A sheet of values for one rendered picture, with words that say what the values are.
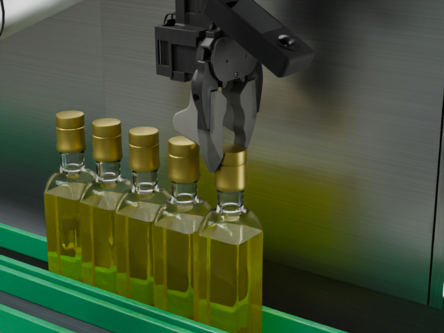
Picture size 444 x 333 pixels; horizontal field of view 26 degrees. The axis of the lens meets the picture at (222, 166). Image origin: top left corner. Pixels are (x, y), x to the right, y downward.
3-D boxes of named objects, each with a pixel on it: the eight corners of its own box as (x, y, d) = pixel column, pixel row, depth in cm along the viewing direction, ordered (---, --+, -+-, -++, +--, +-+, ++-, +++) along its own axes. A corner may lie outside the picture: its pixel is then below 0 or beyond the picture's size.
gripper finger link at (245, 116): (221, 144, 110) (212, 68, 106) (263, 154, 106) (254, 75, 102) (204, 154, 107) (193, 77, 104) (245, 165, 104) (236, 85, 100)
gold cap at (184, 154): (207, 176, 107) (206, 139, 105) (187, 185, 104) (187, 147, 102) (181, 170, 108) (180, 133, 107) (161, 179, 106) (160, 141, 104)
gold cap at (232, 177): (254, 185, 104) (254, 147, 102) (232, 195, 101) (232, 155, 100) (228, 178, 106) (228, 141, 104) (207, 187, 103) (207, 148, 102)
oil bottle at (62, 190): (111, 322, 124) (105, 165, 117) (82, 339, 120) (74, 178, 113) (79, 310, 127) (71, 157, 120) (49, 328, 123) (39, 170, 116)
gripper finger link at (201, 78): (215, 125, 101) (222, 43, 100) (228, 129, 100) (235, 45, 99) (185, 129, 98) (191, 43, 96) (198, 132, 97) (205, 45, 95)
